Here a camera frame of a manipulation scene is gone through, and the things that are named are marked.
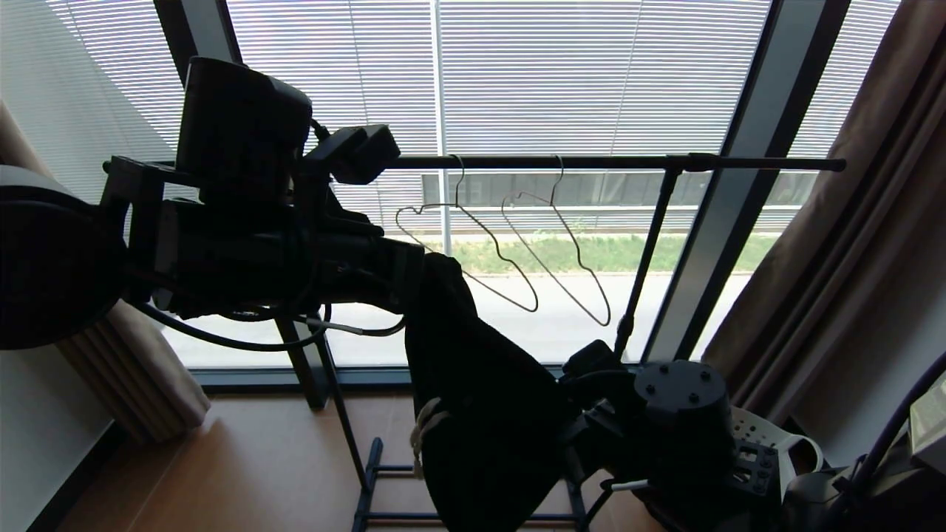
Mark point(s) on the black clothes rack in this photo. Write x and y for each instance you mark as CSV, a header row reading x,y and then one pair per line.
x,y
628,162

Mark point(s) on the brown curtain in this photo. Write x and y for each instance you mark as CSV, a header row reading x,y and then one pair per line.
x,y
835,222
140,377

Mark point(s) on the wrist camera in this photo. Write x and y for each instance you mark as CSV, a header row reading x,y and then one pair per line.
x,y
595,362
366,154

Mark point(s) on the white laundry basket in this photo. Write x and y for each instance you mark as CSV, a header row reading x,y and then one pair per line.
x,y
754,428

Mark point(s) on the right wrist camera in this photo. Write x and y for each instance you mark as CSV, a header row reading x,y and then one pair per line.
x,y
595,362

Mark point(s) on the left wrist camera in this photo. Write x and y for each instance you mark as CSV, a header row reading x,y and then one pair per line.
x,y
366,154

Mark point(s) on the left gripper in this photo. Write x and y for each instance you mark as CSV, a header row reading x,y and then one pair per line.
x,y
355,266

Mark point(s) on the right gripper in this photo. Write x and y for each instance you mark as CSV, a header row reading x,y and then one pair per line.
x,y
606,440

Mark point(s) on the window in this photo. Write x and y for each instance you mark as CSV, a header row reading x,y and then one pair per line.
x,y
776,89

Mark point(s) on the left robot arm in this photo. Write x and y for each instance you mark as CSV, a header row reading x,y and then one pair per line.
x,y
244,125

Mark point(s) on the pink clothes hanger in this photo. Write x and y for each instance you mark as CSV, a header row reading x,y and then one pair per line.
x,y
460,177
556,181

